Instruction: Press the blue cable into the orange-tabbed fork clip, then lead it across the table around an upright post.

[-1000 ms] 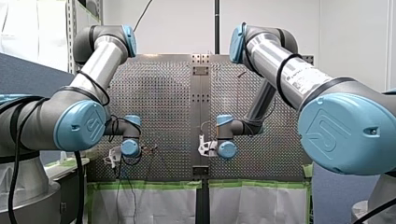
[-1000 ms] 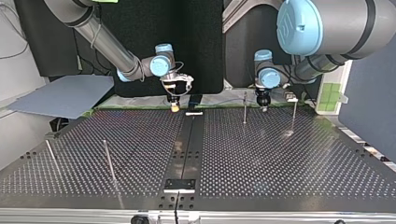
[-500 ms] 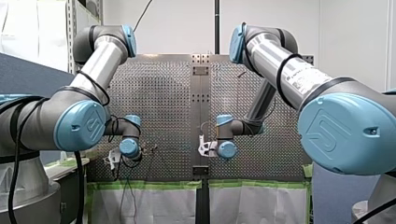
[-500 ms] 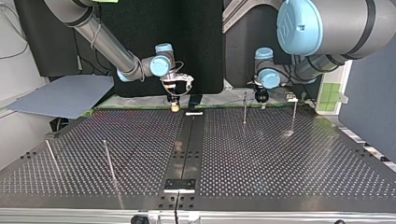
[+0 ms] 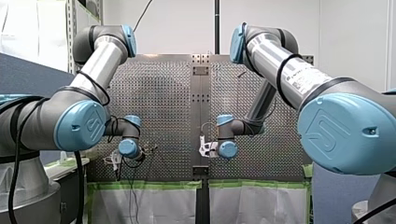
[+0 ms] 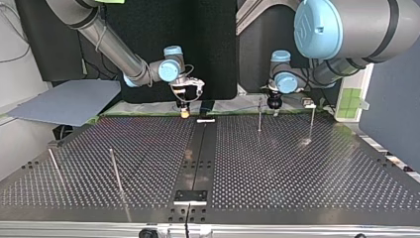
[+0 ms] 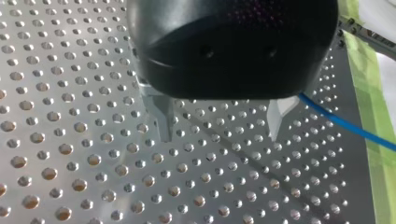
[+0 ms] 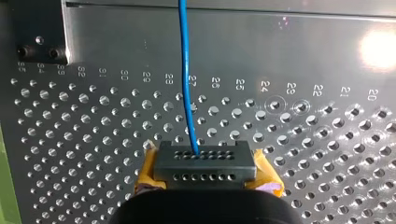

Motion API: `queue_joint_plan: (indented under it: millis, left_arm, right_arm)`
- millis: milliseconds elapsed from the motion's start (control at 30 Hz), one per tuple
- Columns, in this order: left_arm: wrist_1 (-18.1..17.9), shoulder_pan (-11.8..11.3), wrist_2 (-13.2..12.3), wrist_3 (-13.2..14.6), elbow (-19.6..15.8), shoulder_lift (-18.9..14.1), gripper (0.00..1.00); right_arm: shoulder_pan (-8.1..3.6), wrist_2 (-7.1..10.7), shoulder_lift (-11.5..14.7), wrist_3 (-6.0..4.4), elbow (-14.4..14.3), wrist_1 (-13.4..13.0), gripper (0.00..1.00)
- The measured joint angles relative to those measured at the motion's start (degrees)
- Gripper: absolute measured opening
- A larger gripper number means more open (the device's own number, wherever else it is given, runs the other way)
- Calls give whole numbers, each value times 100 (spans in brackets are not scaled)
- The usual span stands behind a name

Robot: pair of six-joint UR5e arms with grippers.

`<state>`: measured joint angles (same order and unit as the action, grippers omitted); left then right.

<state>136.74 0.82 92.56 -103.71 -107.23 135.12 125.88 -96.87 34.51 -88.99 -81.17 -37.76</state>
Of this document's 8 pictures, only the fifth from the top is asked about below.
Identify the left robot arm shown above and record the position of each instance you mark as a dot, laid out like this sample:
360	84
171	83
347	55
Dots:
102	59

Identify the black upright pole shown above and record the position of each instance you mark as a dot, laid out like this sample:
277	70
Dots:
217	26

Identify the dark side cabinet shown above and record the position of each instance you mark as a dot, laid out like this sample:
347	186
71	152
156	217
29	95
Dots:
68	193

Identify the metal shelf rack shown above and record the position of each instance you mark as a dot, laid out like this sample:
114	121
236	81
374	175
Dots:
71	34

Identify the grey board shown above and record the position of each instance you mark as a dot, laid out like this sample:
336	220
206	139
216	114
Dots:
336	199

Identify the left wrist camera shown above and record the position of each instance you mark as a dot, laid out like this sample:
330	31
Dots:
115	158

